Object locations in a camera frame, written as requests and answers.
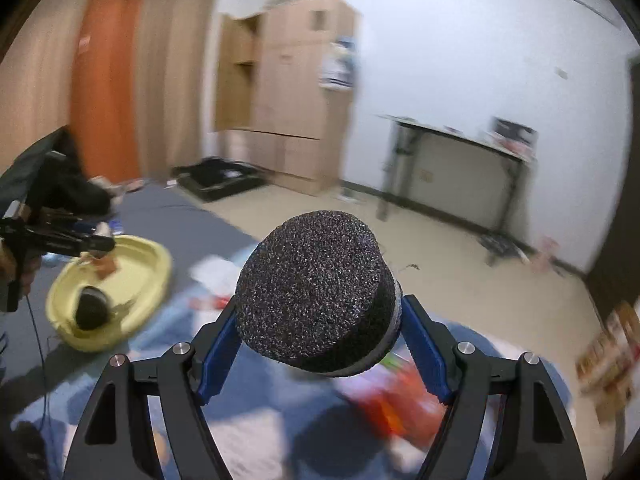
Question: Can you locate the beige curtain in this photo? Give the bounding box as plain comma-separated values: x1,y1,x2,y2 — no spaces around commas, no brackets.
0,0,96,176
135,0,223,181

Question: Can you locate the brown printed carton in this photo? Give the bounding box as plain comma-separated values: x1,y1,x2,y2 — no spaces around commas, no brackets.
575,300,640,427

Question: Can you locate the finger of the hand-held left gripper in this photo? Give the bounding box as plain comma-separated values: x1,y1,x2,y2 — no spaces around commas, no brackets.
44,216,115,237
30,232,117,257

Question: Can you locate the black round abrasive sponge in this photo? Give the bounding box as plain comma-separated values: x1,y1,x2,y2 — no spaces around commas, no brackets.
75,285,113,332
234,210,403,378

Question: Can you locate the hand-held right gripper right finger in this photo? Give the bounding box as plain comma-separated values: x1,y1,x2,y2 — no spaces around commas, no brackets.
400,294,588,480

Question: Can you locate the thin black cable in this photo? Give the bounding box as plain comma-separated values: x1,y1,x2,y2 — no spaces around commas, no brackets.
27,296,53,428

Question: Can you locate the orange curtain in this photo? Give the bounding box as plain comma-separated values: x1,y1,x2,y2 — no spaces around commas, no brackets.
70,0,152,181

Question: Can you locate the black open case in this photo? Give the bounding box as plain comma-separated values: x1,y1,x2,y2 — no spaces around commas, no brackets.
172,157,266,204

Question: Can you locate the black box red print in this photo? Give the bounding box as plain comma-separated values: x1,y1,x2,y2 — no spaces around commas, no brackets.
490,116,539,154

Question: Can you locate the folding table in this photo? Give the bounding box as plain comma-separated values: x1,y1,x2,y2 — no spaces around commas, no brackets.
377,112,538,267

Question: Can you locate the white blue hanging bag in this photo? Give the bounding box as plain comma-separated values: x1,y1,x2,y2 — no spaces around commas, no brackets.
320,37,359,92

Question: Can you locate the wooden wardrobe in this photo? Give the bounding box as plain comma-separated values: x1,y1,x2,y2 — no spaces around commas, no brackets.
212,0,361,197

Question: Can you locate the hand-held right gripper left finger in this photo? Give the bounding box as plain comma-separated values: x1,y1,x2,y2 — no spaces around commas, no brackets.
62,295,246,480

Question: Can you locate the person's left hand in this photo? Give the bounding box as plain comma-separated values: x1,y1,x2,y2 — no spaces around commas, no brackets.
0,246,35,300

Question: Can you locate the pale yellow plastic tray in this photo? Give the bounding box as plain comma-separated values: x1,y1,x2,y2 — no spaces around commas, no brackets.
45,234,173,353

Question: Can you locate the grey bed sheet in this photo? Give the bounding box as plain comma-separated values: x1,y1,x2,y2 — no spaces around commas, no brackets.
0,180,261,386

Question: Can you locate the black padded jacket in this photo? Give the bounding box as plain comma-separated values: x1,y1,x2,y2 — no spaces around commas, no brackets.
0,127,113,216

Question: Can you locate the dark wooden door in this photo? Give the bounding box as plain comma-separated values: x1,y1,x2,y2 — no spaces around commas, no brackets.
586,50,640,322

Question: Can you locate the blue plaid fleece blanket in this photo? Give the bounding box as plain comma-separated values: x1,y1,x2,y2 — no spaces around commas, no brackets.
10,305,576,480

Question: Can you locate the white cloth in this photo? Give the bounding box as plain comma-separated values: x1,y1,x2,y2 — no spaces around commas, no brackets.
190,255,256,301

